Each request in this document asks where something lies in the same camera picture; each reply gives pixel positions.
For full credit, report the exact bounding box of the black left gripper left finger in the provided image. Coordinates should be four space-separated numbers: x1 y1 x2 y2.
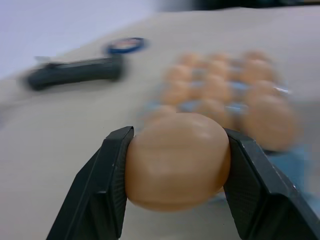
46 126 135 240

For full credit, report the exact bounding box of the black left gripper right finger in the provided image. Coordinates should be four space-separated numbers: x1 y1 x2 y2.
223 127 320 240

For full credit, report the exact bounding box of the tan egg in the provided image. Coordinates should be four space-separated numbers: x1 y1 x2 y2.
177 52 207 67
203 61 236 80
144 104 180 127
241 49 272 62
199 98 237 128
207 52 235 63
246 79 285 101
241 96 300 152
238 59 278 82
124 112 232 213
164 64 196 83
159 79 195 105
197 74 237 102

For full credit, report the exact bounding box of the blue egg carton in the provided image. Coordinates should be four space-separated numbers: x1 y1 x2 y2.
142 51 320 208

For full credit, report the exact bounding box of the black utility knife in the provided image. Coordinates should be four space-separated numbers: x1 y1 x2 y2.
23 56 125 92

